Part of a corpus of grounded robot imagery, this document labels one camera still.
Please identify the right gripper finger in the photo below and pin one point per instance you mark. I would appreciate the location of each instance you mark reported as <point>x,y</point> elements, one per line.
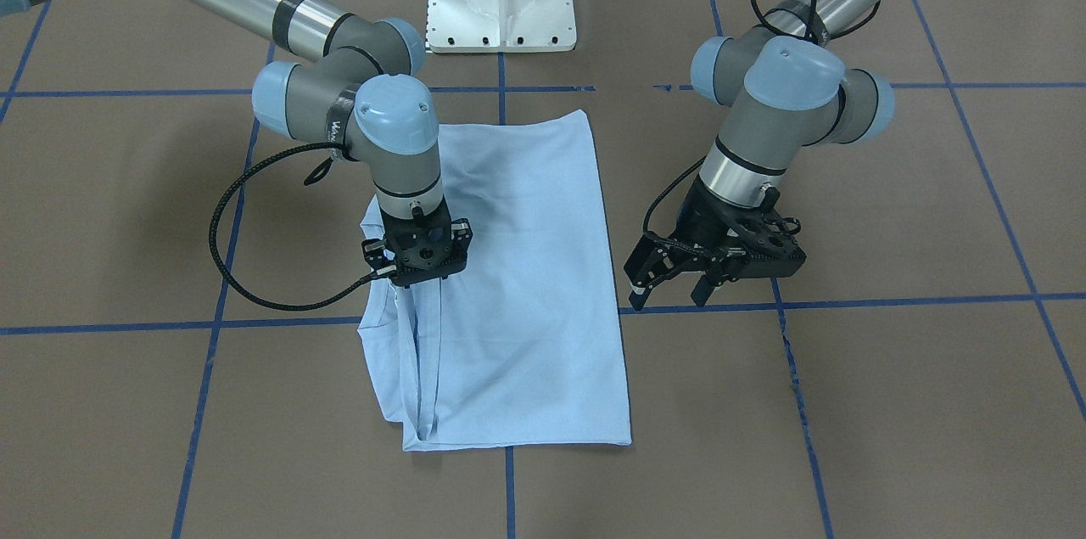
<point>705,287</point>

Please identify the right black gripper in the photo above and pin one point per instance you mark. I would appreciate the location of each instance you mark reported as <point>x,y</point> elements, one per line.
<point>374,251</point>

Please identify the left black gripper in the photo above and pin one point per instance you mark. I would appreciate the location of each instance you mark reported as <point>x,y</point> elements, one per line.
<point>701,219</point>

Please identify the light blue t-shirt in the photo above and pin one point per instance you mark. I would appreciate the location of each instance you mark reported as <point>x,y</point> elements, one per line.
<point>523,347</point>

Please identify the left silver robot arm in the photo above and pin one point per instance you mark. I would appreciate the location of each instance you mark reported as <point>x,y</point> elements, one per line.
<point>785,90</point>

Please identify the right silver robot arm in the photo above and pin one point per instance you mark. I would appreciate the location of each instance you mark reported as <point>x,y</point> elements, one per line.
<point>360,97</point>

